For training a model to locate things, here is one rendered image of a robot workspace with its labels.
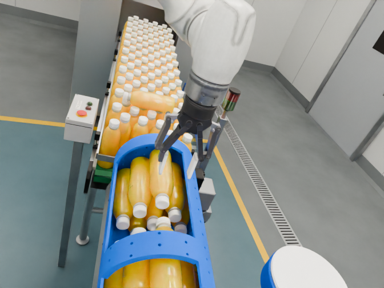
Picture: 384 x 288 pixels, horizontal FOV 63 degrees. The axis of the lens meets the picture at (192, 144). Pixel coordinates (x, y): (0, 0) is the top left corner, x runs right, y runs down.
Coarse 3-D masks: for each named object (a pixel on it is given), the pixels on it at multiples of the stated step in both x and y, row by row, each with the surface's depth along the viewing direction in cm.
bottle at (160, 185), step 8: (152, 152) 104; (152, 160) 101; (168, 160) 101; (152, 168) 98; (168, 168) 98; (152, 176) 95; (160, 176) 93; (168, 176) 95; (152, 184) 93; (160, 184) 92; (168, 184) 92; (152, 192) 92; (160, 192) 91; (168, 192) 92
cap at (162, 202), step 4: (160, 196) 90; (164, 196) 90; (156, 200) 90; (160, 200) 88; (164, 200) 88; (168, 200) 90; (156, 204) 89; (160, 204) 89; (164, 204) 89; (168, 204) 90; (160, 208) 90; (164, 208) 90
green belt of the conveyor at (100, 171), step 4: (96, 168) 132; (100, 168) 132; (112, 168) 134; (96, 172) 130; (100, 172) 131; (104, 172) 131; (108, 172) 132; (112, 172) 132; (96, 176) 130; (104, 176) 131; (108, 176) 131; (96, 180) 131; (100, 180) 131; (104, 180) 132; (108, 180) 132
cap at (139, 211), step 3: (135, 207) 91; (138, 207) 90; (141, 207) 90; (144, 207) 91; (135, 210) 90; (138, 210) 90; (141, 210) 90; (144, 210) 90; (135, 213) 91; (138, 213) 91; (141, 213) 91; (144, 213) 91; (135, 216) 91; (138, 216) 91; (141, 216) 92; (144, 216) 92
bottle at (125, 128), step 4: (120, 120) 131; (120, 124) 130; (124, 124) 130; (128, 124) 131; (120, 128) 130; (124, 128) 130; (128, 128) 131; (124, 132) 131; (128, 132) 132; (124, 136) 132; (128, 136) 133; (124, 140) 133; (128, 140) 135; (120, 144) 134
